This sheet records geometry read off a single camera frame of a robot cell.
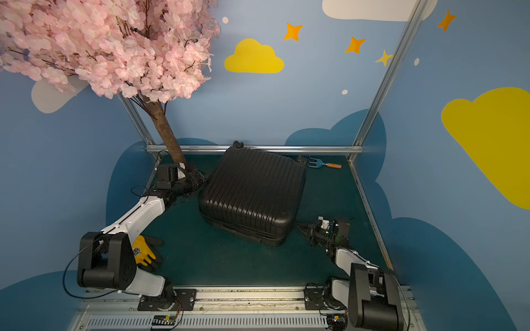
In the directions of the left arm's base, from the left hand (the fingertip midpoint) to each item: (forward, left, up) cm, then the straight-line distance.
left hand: (205, 177), depth 89 cm
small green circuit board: (-50, +9, -20) cm, 55 cm away
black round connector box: (-49, -54, -20) cm, 76 cm away
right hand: (-16, -42, -9) cm, 46 cm away
